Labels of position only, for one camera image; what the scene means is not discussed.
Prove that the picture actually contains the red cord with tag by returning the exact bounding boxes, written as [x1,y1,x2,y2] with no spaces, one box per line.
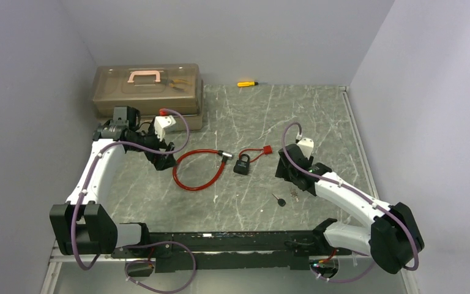
[238,145,274,164]

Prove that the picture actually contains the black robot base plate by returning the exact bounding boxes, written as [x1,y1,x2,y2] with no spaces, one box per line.
[111,230,350,273]

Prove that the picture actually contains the brown translucent plastic toolbox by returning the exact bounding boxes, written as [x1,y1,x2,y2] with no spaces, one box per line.
[91,63,206,130]

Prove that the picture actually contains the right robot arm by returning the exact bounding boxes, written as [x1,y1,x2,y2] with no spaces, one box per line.
[275,142,425,274]

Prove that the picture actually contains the black padlock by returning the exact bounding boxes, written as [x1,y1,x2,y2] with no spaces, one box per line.
[233,154,251,175]

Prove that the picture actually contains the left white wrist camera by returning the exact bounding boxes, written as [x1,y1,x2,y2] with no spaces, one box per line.
[152,108,176,141]

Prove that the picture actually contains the black head key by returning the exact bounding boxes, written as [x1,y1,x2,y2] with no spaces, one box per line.
[272,194,286,207]

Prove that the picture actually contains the yellow handled pliers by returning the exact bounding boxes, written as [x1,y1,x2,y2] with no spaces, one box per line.
[167,79,192,92]

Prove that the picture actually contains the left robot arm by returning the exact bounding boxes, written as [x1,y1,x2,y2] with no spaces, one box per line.
[49,106,181,255]

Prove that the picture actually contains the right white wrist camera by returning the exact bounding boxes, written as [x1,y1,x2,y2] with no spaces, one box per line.
[296,138,314,159]

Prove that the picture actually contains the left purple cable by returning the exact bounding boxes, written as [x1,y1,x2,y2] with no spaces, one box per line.
[69,108,197,294]

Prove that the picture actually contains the pink toolbox handle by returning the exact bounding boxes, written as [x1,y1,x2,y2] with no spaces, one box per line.
[127,70,162,84]

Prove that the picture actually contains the red cable lock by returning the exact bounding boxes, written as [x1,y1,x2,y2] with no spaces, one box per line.
[172,149,233,192]

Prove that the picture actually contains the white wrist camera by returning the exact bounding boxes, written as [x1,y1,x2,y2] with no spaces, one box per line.
[152,108,176,141]
[296,138,314,159]

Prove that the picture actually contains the yellow handled screwdriver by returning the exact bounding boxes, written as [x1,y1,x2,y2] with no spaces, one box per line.
[237,81,259,88]

